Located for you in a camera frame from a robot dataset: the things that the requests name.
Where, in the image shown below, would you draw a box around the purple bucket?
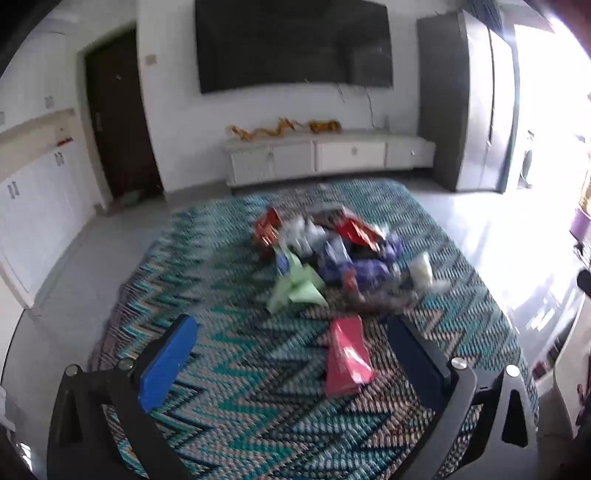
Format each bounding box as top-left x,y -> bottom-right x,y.
569,208 -> 591,241

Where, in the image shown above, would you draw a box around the black wall television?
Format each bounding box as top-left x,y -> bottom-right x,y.
195,0 -> 394,95

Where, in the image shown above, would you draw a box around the long golden dragon ornament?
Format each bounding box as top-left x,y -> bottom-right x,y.
226,119 -> 298,141

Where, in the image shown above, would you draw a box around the television cable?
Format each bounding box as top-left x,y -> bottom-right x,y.
335,83 -> 376,126

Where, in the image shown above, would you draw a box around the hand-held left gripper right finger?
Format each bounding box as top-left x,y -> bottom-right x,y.
385,316 -> 539,480

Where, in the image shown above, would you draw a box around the light green wrapper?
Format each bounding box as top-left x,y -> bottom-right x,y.
268,263 -> 326,315

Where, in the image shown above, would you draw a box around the zigzag patterned blanket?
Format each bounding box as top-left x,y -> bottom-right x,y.
88,178 -> 539,480

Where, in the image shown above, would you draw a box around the white upper wall cabinets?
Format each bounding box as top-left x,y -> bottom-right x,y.
0,28 -> 86,134

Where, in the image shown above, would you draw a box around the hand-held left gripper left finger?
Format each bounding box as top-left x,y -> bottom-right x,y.
46,314 -> 200,480

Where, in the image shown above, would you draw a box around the red snack packet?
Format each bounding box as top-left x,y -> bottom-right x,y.
323,316 -> 374,398

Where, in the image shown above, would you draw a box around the tall grey cabinet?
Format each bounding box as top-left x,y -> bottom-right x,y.
417,10 -> 520,193

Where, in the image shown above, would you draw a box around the pile of snack wrappers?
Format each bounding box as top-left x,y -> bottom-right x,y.
253,205 -> 448,315

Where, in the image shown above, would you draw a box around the white television cabinet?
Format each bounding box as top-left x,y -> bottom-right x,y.
223,129 -> 436,188

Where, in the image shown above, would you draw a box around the dark brown door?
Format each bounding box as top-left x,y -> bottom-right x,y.
84,28 -> 162,199

